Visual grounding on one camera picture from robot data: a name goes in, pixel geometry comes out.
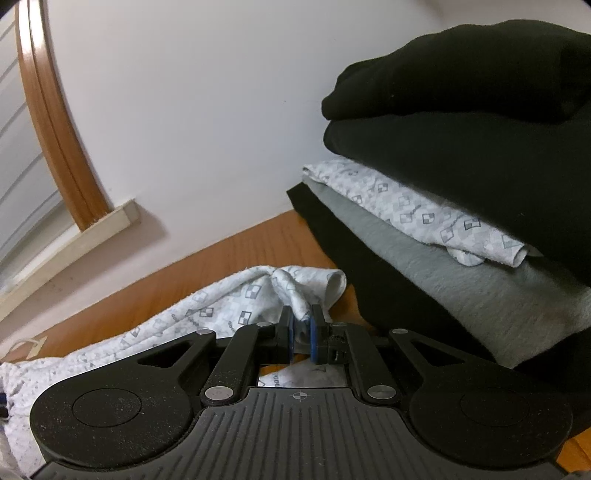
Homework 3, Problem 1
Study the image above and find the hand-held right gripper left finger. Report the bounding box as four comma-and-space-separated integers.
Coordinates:
136, 305, 297, 409

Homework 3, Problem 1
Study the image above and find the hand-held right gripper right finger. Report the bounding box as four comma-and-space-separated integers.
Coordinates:
309, 303, 456, 409

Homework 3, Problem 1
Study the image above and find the white patterned garment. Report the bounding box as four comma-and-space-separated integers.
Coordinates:
301, 156, 544, 269
0, 264, 348, 477

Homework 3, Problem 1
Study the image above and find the grey folded garment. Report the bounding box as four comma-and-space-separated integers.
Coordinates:
306, 178, 591, 371

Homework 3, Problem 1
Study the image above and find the folded white patterned garment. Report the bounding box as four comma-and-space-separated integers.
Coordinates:
301, 156, 544, 269

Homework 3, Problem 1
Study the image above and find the beige window sill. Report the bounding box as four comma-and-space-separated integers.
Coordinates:
0, 198, 142, 320

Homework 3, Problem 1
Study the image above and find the beige floor plate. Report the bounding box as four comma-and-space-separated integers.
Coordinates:
7, 338, 48, 361

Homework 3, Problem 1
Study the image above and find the grey window blind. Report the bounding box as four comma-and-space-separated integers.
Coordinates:
0, 18, 75, 278

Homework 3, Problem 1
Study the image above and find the wooden window frame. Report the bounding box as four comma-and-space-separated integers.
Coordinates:
15, 0, 115, 232

